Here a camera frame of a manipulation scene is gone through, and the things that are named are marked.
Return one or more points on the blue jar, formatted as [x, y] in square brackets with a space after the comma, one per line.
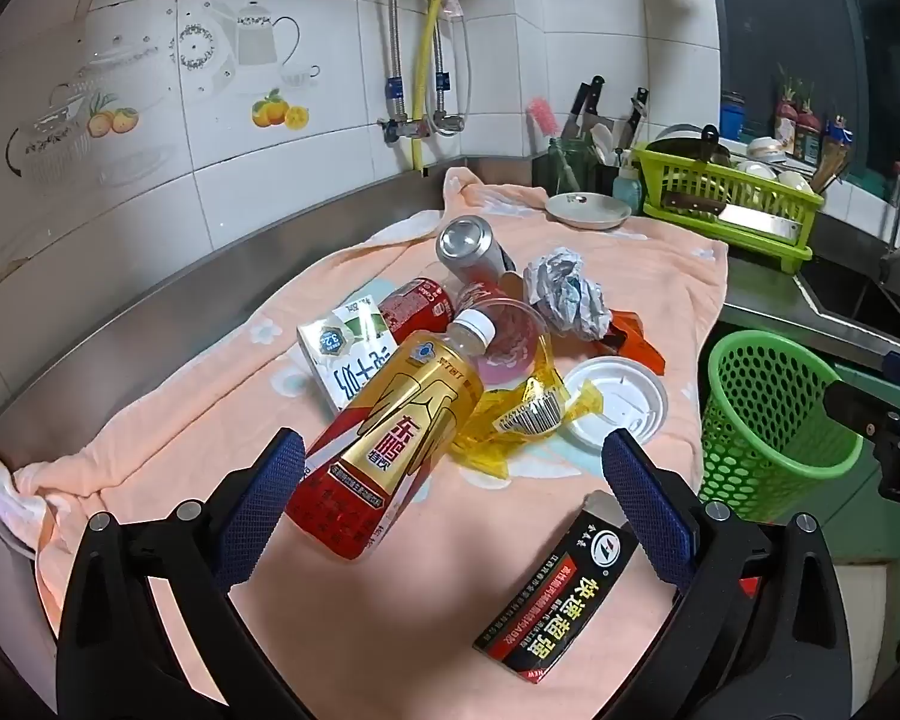
[733, 120]

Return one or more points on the teal plastic bottle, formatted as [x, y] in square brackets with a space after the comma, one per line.
[626, 191]

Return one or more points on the green perforated plastic basket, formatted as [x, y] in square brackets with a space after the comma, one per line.
[750, 420]

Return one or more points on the green cabinet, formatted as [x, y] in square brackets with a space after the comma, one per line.
[862, 532]

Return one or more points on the yellow plastic wrapper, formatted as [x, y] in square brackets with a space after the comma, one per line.
[510, 424]

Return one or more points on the lime green dish rack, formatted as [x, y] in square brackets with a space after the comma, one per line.
[690, 178]

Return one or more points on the white plate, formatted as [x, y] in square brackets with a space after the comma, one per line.
[586, 210]

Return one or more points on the crumpled paper ball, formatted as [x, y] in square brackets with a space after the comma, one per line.
[566, 292]

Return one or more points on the red cola can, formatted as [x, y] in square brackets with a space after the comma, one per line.
[412, 307]
[487, 289]

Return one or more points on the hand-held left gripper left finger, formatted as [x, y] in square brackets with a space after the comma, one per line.
[264, 493]

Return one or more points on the white milk carton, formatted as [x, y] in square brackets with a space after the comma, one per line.
[345, 369]

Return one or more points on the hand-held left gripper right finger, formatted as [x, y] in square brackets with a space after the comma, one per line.
[643, 495]

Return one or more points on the clear plastic cup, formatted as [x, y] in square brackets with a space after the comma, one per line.
[511, 345]

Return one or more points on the steel cleaver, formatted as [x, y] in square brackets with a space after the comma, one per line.
[757, 221]

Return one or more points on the gold red drink bottle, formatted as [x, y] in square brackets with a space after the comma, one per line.
[397, 427]

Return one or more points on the green glass jar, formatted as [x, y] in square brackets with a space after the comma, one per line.
[559, 169]

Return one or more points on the steel sink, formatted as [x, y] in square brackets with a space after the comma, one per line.
[855, 292]

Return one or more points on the white bowl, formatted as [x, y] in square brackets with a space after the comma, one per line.
[766, 148]
[793, 181]

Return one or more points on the orange snack wrapper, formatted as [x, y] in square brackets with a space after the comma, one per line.
[636, 343]

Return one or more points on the white plastic cup lid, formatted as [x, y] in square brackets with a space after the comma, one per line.
[616, 399]

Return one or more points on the yellow gas pipe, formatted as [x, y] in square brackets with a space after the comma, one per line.
[427, 52]

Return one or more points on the black glue box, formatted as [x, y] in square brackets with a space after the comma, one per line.
[555, 607]

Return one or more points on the white cloth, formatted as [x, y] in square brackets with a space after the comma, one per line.
[4, 495]

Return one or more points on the peach towel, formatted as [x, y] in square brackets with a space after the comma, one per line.
[397, 615]

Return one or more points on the silver drink can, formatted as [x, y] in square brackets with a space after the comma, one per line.
[469, 240]

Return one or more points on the red-labelled jar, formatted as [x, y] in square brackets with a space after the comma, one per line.
[786, 120]

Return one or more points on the black pan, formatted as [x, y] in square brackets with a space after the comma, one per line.
[682, 146]

